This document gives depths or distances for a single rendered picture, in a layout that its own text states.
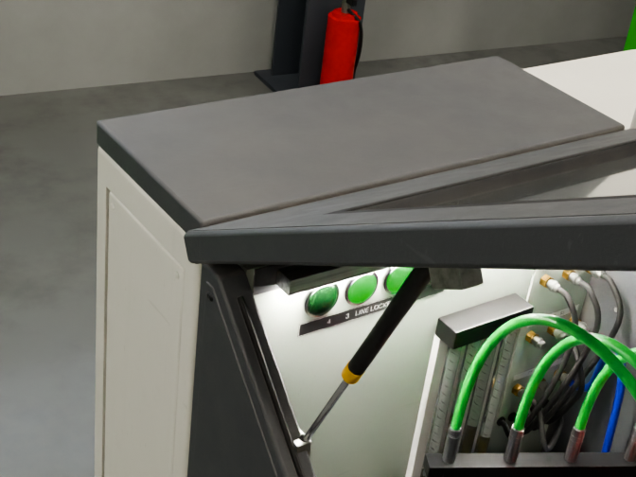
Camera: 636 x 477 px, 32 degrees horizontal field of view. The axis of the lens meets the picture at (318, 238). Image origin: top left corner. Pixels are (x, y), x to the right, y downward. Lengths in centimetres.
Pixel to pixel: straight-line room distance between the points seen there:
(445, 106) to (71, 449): 186
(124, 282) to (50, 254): 251
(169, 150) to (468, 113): 45
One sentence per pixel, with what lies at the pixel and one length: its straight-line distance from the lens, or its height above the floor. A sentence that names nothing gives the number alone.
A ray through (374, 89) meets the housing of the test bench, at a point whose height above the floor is 150.
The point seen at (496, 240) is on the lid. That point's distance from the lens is 80.
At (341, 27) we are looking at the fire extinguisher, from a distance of 499.
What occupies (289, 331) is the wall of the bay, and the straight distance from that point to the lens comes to 134.
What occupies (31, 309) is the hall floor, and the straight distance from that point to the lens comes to 370.
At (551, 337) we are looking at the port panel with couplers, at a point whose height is 118.
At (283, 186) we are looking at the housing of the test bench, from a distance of 132.
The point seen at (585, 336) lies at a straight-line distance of 129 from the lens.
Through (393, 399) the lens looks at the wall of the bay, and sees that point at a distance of 155.
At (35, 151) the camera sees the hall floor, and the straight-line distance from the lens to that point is 465.
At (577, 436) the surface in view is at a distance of 159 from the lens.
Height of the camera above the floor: 212
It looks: 31 degrees down
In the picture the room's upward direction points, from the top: 7 degrees clockwise
